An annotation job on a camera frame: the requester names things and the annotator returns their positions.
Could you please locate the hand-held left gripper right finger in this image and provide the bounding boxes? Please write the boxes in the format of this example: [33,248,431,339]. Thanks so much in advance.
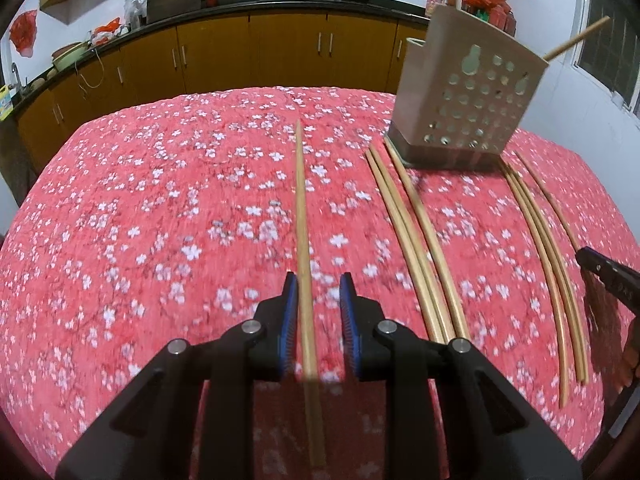
[339,272,583,480]

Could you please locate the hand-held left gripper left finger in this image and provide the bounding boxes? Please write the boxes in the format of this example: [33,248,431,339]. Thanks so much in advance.
[55,272,301,480]

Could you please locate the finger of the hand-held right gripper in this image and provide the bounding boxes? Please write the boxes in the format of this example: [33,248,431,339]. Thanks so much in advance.
[575,247,640,312]

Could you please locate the white perforated chopstick holder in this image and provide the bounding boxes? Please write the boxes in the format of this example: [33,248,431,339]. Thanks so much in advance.
[385,2,551,173]

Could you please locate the person's right hand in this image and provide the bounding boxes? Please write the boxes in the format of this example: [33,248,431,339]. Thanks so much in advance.
[619,327,640,394]

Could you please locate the red floral tablecloth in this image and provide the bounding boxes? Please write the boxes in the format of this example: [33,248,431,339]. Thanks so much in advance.
[0,85,640,480]

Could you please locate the barred window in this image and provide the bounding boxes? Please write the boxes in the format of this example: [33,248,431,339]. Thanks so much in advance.
[572,0,640,117]

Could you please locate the wooden lower kitchen cabinets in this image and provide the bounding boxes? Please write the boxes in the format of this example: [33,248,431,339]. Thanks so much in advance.
[12,12,431,173]

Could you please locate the large red plastic bag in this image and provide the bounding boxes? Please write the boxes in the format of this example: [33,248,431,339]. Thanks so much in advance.
[460,0,517,37]

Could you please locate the black kitchen countertop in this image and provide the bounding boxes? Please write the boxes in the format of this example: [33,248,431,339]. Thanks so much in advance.
[0,0,436,113]

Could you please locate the green basin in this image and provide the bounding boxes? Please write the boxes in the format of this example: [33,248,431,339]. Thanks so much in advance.
[51,41,91,72]

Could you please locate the red plastic bag on counter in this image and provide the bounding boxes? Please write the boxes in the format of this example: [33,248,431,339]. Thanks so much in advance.
[90,17,124,46]

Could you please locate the clear plastic bag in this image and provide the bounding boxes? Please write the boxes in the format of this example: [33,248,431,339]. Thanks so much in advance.
[122,0,150,31]

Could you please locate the hanging red plastic bag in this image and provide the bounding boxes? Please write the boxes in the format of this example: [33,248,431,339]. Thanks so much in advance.
[9,9,39,58]

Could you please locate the white hanging cord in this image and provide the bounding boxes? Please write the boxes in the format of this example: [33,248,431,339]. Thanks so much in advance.
[75,47,107,89]

